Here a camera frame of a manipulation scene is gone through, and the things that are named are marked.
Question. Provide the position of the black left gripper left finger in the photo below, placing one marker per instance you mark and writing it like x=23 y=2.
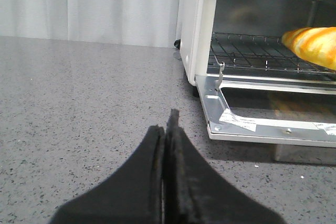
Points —
x=132 y=194

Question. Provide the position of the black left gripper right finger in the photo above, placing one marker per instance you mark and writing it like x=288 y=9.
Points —
x=194 y=192

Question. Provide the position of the glass oven door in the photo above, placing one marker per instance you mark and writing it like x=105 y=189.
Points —
x=296 y=116

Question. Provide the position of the orange striped croissant bread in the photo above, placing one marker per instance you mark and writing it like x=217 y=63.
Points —
x=315 y=45

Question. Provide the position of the white Toshiba toaster oven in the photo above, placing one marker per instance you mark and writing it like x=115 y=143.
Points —
x=201 y=18

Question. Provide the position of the white curtain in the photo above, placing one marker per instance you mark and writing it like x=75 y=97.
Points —
x=128 y=22

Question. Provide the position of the wire oven rack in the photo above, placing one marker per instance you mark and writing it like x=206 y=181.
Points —
x=258 y=53

